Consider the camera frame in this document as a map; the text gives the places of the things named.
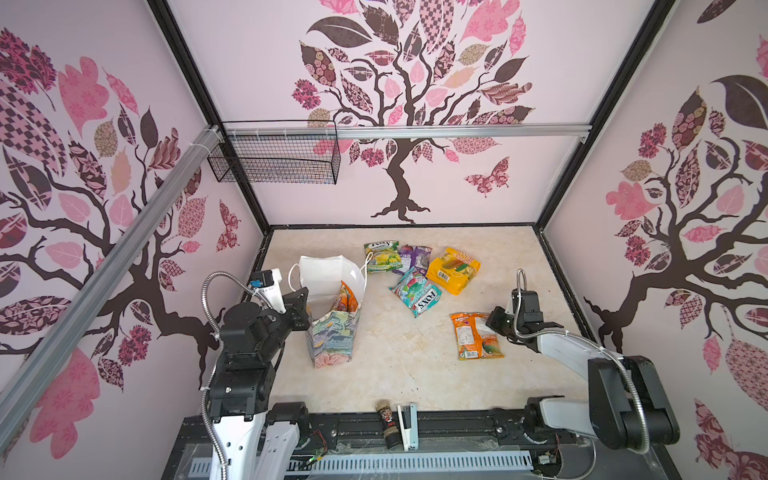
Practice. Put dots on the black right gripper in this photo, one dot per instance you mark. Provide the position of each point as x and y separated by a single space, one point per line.
493 319

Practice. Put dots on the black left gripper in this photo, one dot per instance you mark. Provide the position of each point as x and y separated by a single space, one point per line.
295 303

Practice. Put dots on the floral paper bag white inside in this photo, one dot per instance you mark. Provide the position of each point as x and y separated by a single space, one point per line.
331 335

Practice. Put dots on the small orange snack packet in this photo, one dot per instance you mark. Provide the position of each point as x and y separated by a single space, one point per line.
474 339

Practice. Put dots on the yellow snack pack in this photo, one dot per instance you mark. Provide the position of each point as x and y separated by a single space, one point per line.
453 270

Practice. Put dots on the teal Fox's candy bag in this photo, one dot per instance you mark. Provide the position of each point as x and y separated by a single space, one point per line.
416 291

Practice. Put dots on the Fox's fruits oval candy bag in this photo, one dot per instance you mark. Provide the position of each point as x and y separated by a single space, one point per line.
342 300

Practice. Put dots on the orange corn chips bag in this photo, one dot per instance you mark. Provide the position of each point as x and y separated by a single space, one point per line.
352 304

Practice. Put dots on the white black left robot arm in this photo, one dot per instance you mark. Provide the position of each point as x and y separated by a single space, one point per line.
252 438

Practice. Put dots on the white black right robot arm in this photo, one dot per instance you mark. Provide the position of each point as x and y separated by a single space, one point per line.
664 427

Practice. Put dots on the green yellow candy bag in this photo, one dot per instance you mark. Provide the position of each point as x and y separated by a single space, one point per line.
382 256

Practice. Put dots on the purple candy bag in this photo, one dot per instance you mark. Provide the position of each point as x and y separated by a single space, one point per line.
414 256

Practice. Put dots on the right metal flexible conduit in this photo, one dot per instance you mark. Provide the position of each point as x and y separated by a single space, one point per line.
614 412

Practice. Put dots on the small dark spice jar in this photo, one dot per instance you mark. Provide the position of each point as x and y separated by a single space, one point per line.
390 425

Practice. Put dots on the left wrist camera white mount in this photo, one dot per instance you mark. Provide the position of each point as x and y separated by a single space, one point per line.
265 287

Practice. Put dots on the black wire basket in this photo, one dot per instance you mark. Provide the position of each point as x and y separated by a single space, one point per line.
278 151

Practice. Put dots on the white slotted cable duct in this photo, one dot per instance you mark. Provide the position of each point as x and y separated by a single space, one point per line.
412 463

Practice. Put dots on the aluminium rail back wall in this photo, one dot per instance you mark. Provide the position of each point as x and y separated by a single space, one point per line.
408 132

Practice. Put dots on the aluminium rail wall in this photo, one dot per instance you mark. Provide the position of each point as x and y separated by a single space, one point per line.
408 132
35 375

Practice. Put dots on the aluminium rail left wall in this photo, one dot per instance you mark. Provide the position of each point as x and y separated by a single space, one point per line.
35 375

